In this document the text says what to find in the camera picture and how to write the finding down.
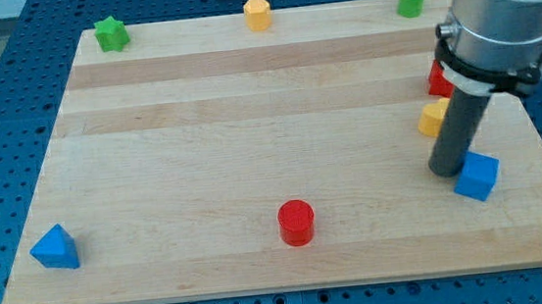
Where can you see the black white rod clamp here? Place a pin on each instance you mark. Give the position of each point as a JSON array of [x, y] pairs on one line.
[[478, 82]]

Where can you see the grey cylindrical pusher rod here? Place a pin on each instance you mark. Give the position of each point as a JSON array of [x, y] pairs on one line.
[[460, 123]]

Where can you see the blue cube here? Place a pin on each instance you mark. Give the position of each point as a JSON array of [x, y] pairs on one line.
[[478, 176]]

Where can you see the red block behind arm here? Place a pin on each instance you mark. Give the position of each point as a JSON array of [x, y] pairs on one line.
[[438, 84]]

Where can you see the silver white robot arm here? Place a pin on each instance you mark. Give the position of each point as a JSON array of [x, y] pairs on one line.
[[483, 47]]

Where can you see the yellow block near rod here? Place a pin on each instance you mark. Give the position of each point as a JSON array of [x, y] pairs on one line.
[[432, 117]]

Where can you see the green cylinder block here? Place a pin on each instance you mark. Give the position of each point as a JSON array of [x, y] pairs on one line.
[[409, 8]]

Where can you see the red cylinder block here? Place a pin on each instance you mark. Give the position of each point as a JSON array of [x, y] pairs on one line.
[[296, 222]]

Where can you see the yellow hexagon block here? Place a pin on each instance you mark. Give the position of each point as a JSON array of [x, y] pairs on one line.
[[257, 14]]

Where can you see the wooden board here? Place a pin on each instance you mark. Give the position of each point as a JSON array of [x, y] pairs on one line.
[[169, 161]]

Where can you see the green star block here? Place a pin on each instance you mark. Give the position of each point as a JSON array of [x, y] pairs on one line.
[[111, 34]]

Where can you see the blue triangular prism block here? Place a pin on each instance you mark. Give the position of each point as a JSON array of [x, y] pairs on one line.
[[56, 249]]

